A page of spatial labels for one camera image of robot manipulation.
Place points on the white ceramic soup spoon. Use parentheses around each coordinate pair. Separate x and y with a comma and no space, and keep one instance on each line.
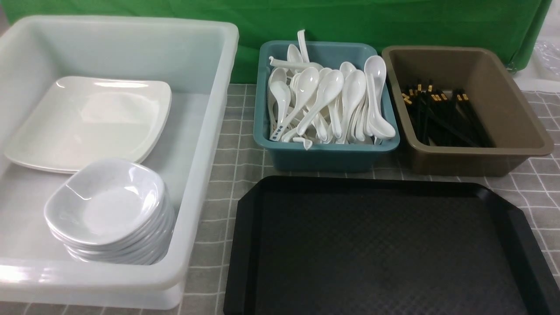
(293,65)

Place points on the small white bowl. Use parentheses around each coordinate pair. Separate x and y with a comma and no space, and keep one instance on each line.
(105,202)

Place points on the white square plate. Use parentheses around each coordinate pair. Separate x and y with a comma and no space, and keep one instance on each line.
(81,120)

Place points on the pile of white soup spoons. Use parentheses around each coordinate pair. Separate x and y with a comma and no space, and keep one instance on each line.
(330,106)

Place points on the teal plastic spoon bin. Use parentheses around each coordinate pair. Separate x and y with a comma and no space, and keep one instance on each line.
(331,158)

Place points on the black serving tray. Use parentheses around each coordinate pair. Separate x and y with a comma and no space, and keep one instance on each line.
(342,246)

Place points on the large white plastic bin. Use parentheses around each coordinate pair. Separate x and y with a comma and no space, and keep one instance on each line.
(195,58)

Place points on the bundle of black chopsticks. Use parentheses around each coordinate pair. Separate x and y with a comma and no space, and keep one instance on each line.
(441,119)

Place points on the stack of white bowls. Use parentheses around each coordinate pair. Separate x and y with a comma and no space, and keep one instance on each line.
(144,247)

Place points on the brown plastic chopstick bin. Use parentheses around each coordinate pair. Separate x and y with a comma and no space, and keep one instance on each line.
(503,110)

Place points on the grey checked tablecloth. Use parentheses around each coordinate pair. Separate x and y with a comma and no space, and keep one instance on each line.
(239,163)

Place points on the green backdrop cloth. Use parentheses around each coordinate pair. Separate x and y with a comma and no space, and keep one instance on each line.
(508,28)

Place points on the clear plastic bag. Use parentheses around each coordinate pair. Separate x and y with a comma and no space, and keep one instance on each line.
(547,56)

